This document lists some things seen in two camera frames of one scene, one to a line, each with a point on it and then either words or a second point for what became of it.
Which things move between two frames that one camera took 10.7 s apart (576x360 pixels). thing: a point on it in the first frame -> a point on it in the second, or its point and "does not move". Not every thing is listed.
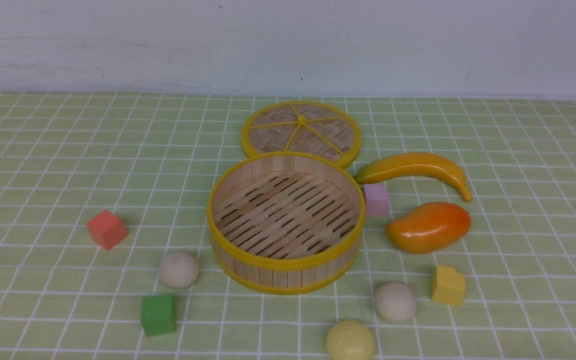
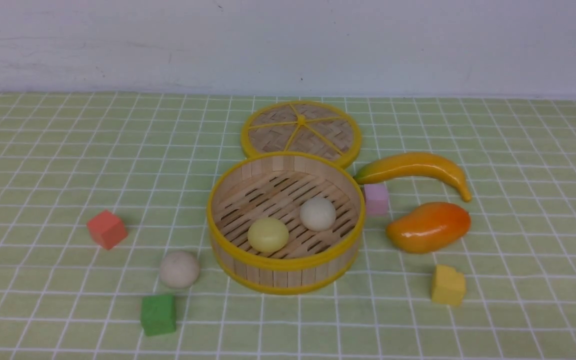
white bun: (179, 269) does not move
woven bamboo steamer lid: (303, 126) does not move
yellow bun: (350, 340) -> (268, 235)
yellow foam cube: (449, 285) does not move
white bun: (395, 302) -> (317, 214)
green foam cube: (157, 314) does not move
